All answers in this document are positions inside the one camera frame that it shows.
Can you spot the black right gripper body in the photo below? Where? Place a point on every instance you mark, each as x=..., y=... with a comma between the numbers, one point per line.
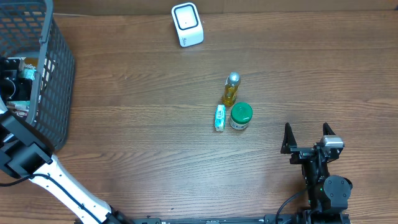
x=308, y=150

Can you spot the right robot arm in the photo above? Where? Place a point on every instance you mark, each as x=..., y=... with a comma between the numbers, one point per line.
x=327, y=194

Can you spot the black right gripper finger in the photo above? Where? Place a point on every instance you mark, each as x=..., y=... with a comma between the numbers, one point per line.
x=289, y=143
x=327, y=130

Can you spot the grey plastic mesh basket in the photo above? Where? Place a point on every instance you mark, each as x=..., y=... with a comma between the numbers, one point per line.
x=29, y=30

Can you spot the brown snack packet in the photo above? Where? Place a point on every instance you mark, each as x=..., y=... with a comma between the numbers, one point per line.
x=30, y=62

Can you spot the teal tissue pack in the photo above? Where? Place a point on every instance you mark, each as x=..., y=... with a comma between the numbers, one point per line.
x=220, y=118

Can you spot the silver round ball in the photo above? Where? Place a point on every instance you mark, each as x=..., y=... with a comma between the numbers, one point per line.
x=230, y=89

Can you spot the teal white snack packet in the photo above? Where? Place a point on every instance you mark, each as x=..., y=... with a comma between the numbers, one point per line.
x=28, y=73

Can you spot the white barcode scanner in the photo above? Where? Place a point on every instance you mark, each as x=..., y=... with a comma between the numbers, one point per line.
x=187, y=24

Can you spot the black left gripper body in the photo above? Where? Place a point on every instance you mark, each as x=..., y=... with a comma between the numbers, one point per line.
x=15, y=89

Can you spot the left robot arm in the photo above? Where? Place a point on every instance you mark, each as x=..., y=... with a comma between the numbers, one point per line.
x=27, y=155

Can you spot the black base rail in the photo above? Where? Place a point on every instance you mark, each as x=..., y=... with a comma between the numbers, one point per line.
x=267, y=219

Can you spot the green lid white jar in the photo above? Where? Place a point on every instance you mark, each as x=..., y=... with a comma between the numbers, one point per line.
x=240, y=116

